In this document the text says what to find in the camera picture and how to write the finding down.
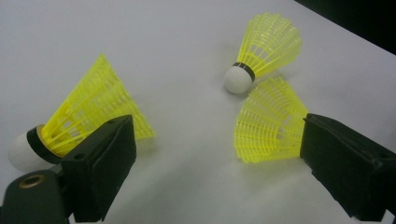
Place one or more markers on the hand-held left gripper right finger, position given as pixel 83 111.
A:
pixel 348 168

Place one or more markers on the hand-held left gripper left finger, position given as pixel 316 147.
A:
pixel 96 168

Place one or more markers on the yellow shuttlecock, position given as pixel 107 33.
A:
pixel 267 43
pixel 267 124
pixel 93 99

